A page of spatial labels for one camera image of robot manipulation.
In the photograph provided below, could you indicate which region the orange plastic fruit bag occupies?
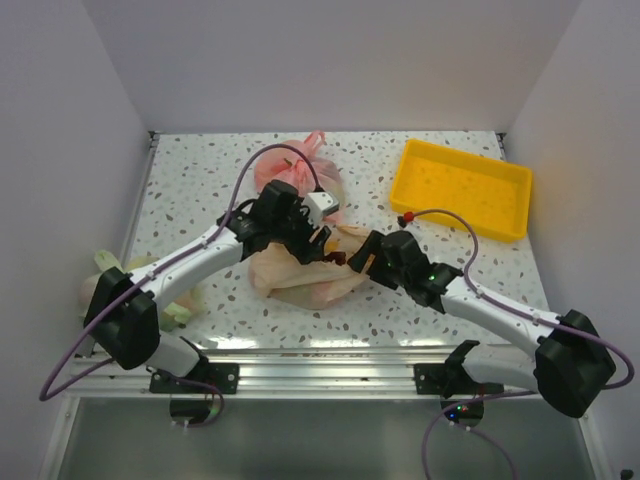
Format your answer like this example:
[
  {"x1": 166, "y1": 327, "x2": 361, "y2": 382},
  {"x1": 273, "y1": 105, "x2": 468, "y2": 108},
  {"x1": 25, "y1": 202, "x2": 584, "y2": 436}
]
[{"x1": 248, "y1": 225, "x2": 371, "y2": 310}]

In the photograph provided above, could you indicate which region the black base bracket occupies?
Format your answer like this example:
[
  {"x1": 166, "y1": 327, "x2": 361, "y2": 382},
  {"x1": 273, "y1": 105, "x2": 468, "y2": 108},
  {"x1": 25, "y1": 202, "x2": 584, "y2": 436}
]
[
  {"x1": 149, "y1": 362, "x2": 240, "y2": 395},
  {"x1": 413, "y1": 340, "x2": 504, "y2": 399}
]

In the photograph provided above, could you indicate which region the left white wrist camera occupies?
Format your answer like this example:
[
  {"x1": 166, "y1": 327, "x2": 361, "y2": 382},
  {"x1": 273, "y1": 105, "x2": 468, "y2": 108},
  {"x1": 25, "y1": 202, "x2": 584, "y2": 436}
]
[{"x1": 301, "y1": 191, "x2": 340, "y2": 226}]

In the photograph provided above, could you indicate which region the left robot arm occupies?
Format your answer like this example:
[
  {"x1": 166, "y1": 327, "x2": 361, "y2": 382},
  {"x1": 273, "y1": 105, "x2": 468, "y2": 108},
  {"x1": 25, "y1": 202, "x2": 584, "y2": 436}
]
[{"x1": 84, "y1": 180, "x2": 340, "y2": 393}]

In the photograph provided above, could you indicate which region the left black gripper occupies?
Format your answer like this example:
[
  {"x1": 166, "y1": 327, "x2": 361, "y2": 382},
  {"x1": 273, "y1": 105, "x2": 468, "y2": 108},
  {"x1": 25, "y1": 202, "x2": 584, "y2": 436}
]
[{"x1": 270, "y1": 197, "x2": 330, "y2": 264}]

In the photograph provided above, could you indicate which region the aluminium frame rail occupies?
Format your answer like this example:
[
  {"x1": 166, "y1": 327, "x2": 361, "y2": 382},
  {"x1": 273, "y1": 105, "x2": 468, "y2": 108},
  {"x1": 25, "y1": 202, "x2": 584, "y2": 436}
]
[{"x1": 67, "y1": 344, "x2": 594, "y2": 401}]

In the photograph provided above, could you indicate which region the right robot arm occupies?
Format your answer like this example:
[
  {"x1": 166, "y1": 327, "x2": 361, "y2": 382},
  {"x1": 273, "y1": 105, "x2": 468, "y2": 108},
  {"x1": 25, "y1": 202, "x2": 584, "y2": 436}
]
[{"x1": 347, "y1": 231, "x2": 616, "y2": 418}]

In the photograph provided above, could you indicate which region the green plastic fruit bag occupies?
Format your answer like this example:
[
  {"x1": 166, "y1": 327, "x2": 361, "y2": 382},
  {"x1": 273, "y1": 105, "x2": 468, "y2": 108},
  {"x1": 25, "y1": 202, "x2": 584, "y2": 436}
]
[{"x1": 78, "y1": 250, "x2": 204, "y2": 332}]

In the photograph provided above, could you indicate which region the right black base bracket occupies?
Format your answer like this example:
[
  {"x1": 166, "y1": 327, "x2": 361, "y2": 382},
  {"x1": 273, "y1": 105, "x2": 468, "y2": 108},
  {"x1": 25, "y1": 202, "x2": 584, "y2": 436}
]
[{"x1": 413, "y1": 340, "x2": 504, "y2": 399}]

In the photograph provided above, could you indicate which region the pink knotted plastic bag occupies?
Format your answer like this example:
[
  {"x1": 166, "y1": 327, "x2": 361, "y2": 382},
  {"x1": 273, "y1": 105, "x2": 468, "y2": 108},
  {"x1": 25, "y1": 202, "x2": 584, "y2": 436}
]
[{"x1": 254, "y1": 130, "x2": 346, "y2": 224}]

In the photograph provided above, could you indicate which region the yellow plastic tray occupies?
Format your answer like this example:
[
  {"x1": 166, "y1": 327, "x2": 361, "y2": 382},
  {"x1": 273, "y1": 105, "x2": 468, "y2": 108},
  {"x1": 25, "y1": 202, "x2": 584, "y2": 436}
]
[{"x1": 389, "y1": 139, "x2": 533, "y2": 243}]

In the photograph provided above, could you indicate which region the left black base bracket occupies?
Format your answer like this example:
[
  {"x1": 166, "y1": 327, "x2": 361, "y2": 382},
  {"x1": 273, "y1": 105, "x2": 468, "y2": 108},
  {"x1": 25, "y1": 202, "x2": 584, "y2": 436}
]
[{"x1": 149, "y1": 362, "x2": 240, "y2": 395}]

